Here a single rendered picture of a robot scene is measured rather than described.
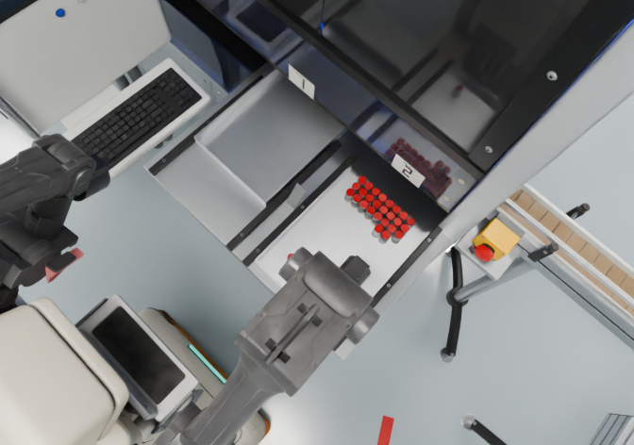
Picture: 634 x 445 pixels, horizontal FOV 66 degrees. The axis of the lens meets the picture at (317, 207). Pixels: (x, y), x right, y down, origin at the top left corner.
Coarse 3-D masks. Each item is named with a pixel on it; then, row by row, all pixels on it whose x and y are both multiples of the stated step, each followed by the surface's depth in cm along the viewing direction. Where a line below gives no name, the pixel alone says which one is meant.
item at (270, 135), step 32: (256, 96) 132; (288, 96) 133; (224, 128) 129; (256, 128) 129; (288, 128) 130; (320, 128) 130; (224, 160) 126; (256, 160) 126; (288, 160) 126; (256, 192) 119
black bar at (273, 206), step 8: (336, 144) 127; (328, 152) 126; (320, 160) 125; (312, 168) 124; (304, 176) 123; (288, 192) 121; (280, 200) 121; (264, 208) 120; (272, 208) 120; (264, 216) 119; (248, 224) 118; (256, 224) 118; (240, 232) 117; (248, 232) 118; (232, 240) 117; (240, 240) 117; (232, 248) 116
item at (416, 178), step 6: (396, 156) 110; (396, 162) 112; (402, 162) 111; (396, 168) 114; (402, 168) 112; (408, 174) 113; (414, 174) 110; (420, 174) 109; (414, 180) 112; (420, 180) 110
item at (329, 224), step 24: (336, 192) 124; (312, 216) 122; (336, 216) 122; (360, 216) 122; (288, 240) 119; (312, 240) 119; (336, 240) 120; (360, 240) 120; (408, 240) 121; (264, 264) 117; (336, 264) 118; (384, 264) 118
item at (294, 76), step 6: (294, 72) 117; (294, 78) 119; (300, 78) 117; (306, 78) 115; (300, 84) 119; (306, 84) 117; (312, 84) 115; (306, 90) 119; (312, 90) 117; (312, 96) 119
